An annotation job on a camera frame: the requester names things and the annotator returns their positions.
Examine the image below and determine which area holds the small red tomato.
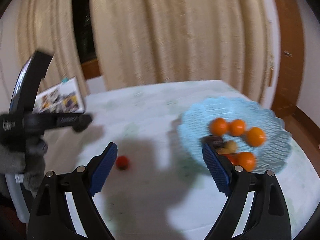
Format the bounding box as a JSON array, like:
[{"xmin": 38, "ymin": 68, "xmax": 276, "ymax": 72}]
[{"xmin": 116, "ymin": 155, "xmax": 130, "ymax": 170}]

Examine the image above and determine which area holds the grey gloved left hand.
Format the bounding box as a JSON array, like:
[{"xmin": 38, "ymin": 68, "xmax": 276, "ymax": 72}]
[{"xmin": 1, "ymin": 138, "xmax": 48, "ymax": 198}]

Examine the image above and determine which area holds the photo calendar stand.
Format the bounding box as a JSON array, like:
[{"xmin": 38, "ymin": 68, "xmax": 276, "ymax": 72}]
[{"xmin": 33, "ymin": 77, "xmax": 86, "ymax": 113}]

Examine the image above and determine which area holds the light blue plastic fruit basket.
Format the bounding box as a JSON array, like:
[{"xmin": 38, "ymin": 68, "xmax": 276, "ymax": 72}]
[{"xmin": 177, "ymin": 97, "xmax": 292, "ymax": 173}]

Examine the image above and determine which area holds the large orange front mandarin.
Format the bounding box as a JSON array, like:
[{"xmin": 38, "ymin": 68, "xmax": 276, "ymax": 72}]
[{"xmin": 225, "ymin": 152, "xmax": 257, "ymax": 172}]

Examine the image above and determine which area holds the small tan round fruit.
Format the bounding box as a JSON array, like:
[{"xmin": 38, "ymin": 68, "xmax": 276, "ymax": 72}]
[{"xmin": 217, "ymin": 140, "xmax": 238, "ymax": 155}]

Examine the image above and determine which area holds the orange mandarin right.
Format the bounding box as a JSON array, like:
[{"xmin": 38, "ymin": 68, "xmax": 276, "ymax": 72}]
[{"xmin": 246, "ymin": 127, "xmax": 266, "ymax": 147}]

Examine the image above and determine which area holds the dark avocado in basket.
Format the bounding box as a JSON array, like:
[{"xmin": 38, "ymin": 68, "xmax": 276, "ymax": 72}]
[{"xmin": 202, "ymin": 135, "xmax": 224, "ymax": 148}]

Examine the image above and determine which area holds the orange mandarin middle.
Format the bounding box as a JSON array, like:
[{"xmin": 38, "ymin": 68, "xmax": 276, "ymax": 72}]
[{"xmin": 228, "ymin": 119, "xmax": 246, "ymax": 137}]

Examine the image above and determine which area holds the white patterned tablecloth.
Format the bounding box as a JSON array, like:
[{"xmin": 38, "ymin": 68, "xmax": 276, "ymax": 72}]
[{"xmin": 44, "ymin": 80, "xmax": 319, "ymax": 239}]

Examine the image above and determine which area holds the orange mandarin left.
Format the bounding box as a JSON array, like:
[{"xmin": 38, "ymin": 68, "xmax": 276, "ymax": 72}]
[{"xmin": 209, "ymin": 118, "xmax": 228, "ymax": 136}]

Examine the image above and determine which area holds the beige patterned curtain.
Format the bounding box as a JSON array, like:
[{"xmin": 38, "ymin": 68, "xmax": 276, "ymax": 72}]
[{"xmin": 17, "ymin": 0, "xmax": 271, "ymax": 103}]

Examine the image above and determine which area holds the brown wooden door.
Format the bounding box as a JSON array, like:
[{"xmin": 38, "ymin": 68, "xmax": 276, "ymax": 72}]
[{"xmin": 272, "ymin": 0, "xmax": 304, "ymax": 118}]

